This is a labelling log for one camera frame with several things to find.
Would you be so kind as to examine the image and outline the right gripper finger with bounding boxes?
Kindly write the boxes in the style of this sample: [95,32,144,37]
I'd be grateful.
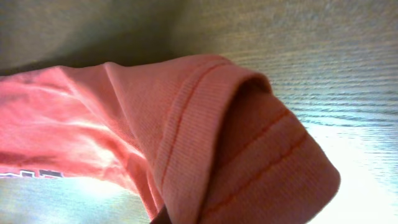
[150,206,172,224]

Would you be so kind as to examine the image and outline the orange-red t-shirt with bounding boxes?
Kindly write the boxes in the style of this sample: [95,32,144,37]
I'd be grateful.
[1,55,340,223]

